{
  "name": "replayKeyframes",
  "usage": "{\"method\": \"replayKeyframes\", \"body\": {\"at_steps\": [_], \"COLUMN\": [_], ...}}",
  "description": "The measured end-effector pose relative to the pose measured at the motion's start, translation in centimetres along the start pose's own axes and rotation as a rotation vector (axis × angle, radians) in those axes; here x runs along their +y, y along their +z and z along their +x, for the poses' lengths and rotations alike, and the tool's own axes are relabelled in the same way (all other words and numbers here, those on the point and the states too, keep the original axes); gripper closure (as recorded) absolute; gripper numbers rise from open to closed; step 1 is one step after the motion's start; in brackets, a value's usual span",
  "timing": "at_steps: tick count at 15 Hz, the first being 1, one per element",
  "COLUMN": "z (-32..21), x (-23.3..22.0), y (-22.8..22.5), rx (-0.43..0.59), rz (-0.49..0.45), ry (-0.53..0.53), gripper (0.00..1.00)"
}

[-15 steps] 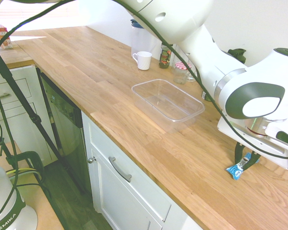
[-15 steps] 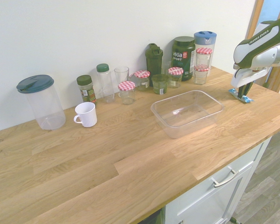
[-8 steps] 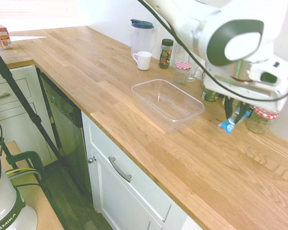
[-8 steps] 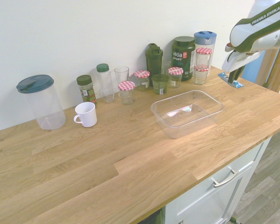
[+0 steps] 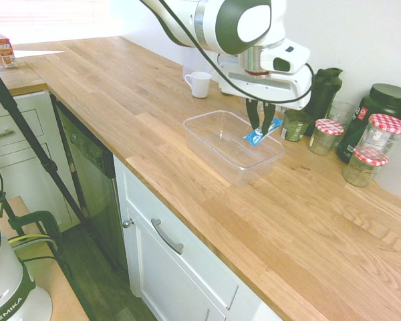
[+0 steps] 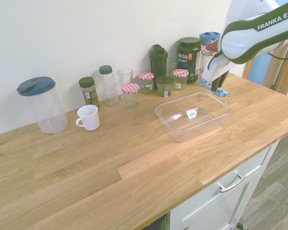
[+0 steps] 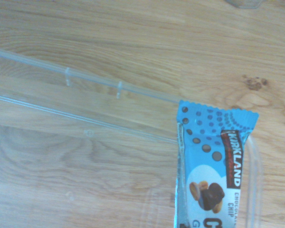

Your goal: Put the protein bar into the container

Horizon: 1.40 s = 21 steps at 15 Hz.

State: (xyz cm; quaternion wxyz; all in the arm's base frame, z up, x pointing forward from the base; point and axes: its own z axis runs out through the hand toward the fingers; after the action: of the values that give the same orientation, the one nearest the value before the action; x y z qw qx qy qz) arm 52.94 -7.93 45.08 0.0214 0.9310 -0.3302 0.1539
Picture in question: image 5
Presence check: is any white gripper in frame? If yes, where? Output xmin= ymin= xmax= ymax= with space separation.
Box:
xmin=219 ymin=55 xmax=313 ymax=137

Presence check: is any blue protein bar wrapper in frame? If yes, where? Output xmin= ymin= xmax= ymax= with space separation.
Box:
xmin=243 ymin=116 xmax=284 ymax=147

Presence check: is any clear plastic rectangular container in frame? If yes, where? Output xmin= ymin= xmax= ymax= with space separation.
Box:
xmin=182 ymin=110 xmax=286 ymax=187

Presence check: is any large black protein powder tub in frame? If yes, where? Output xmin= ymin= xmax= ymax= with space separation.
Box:
xmin=336 ymin=83 xmax=401 ymax=165

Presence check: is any dark green plastic tub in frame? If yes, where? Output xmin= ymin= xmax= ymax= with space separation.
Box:
xmin=280 ymin=109 xmax=315 ymax=142

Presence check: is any black shaker bottle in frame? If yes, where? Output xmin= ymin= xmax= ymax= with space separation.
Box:
xmin=303 ymin=67 xmax=344 ymax=137

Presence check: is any small jar red checked lid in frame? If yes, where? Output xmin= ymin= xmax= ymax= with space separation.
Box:
xmin=309 ymin=118 xmax=345 ymax=156
xmin=342 ymin=148 xmax=389 ymax=188

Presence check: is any white ribbed mug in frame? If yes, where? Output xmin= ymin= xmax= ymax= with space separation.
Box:
xmin=184 ymin=71 xmax=213 ymax=99

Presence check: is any clear drinking glass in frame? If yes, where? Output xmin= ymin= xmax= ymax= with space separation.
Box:
xmin=327 ymin=101 xmax=357 ymax=148

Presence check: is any large jar red checked lid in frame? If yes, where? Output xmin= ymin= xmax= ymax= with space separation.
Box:
xmin=356 ymin=113 xmax=401 ymax=162

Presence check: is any white kitchen cabinet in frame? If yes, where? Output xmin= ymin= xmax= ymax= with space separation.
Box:
xmin=113 ymin=155 xmax=283 ymax=321

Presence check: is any stainless steel dishwasher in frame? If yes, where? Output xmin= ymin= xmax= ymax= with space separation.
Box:
xmin=51 ymin=96 xmax=130 ymax=270

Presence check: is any black tripod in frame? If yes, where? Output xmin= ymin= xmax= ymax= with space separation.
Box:
xmin=0 ymin=58 xmax=120 ymax=271

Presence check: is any white drawer cabinet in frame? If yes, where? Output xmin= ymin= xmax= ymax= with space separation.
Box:
xmin=0 ymin=90 xmax=82 ymax=232

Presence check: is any dark green clamp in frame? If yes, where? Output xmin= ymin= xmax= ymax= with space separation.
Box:
xmin=5 ymin=209 xmax=62 ymax=265

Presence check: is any orange white carton box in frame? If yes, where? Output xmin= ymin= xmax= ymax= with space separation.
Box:
xmin=0 ymin=33 xmax=19 ymax=70

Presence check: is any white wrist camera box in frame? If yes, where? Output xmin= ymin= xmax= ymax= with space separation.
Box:
xmin=262 ymin=37 xmax=311 ymax=74

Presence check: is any silver bar cabinet handle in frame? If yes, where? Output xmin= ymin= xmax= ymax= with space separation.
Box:
xmin=150 ymin=218 xmax=184 ymax=255

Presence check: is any yellow cable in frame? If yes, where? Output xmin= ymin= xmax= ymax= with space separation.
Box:
xmin=8 ymin=233 xmax=59 ymax=252

